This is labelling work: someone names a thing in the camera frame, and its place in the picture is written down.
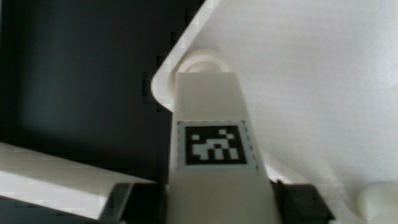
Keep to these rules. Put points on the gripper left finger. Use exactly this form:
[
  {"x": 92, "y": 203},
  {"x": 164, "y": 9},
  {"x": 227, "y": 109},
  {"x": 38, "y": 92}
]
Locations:
[{"x": 138, "y": 204}]

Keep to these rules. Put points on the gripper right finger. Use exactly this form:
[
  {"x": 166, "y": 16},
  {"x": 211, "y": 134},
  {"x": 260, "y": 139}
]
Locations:
[{"x": 301, "y": 204}]

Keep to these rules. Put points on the white desk leg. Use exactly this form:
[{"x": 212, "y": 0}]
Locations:
[{"x": 220, "y": 186}]

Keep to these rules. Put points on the white desk tabletop tray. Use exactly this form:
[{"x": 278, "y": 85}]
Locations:
[{"x": 312, "y": 49}]

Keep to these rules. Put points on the white fixture wall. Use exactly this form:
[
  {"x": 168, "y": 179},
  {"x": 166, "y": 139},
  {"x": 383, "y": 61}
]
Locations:
[{"x": 56, "y": 182}]

